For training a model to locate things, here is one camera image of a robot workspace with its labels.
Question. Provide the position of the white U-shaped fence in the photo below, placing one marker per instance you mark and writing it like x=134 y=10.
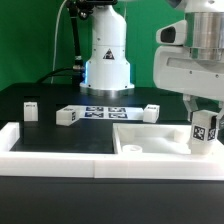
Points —
x=125 y=166

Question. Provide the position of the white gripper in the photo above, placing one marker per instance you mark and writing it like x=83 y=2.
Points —
x=175 y=70

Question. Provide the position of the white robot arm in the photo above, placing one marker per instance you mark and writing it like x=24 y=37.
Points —
x=107 y=70

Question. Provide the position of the printed marker sheet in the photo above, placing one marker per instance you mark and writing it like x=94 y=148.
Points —
x=103 y=112

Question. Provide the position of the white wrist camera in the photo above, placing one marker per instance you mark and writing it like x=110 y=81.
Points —
x=173 y=34

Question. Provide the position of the white square tabletop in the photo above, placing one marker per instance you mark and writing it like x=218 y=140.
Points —
x=151 y=139

